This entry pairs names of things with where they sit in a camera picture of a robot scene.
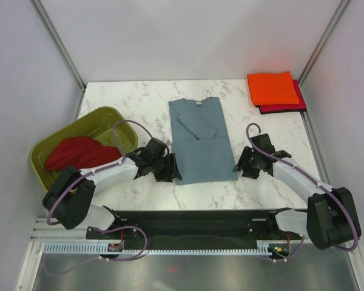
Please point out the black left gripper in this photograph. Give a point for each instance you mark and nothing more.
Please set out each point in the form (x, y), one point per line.
(168, 174)

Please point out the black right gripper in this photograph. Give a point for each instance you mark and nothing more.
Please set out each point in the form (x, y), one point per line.
(242, 163)

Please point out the blue-grey t-shirt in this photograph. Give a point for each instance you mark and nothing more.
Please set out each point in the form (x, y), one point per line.
(200, 141)

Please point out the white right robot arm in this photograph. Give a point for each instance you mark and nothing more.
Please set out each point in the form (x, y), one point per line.
(330, 219)

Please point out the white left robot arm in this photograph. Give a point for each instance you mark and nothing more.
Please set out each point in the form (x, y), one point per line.
(69, 200)

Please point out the folded crimson t-shirt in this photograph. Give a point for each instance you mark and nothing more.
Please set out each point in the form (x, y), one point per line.
(282, 108)

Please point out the folded orange t-shirt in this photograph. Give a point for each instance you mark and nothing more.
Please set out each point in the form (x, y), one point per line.
(272, 89)

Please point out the olive green plastic bin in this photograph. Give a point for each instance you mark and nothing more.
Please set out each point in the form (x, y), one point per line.
(98, 125)

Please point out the red t-shirt in bin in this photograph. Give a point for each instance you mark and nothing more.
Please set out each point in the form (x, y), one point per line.
(81, 152)

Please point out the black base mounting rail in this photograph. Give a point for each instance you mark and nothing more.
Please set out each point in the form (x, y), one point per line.
(192, 228)

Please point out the aluminium table edge rail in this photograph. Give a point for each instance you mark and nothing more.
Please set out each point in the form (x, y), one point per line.
(316, 151)

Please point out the white slotted cable duct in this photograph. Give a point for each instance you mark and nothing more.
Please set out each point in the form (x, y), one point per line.
(105, 248)

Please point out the left aluminium frame post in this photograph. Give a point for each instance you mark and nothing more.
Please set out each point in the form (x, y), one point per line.
(55, 37)

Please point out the aluminium frame post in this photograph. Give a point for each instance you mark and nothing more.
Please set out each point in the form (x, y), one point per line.
(55, 37)
(323, 40)

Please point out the right aluminium frame post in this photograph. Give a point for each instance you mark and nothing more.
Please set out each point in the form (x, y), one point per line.
(323, 40)

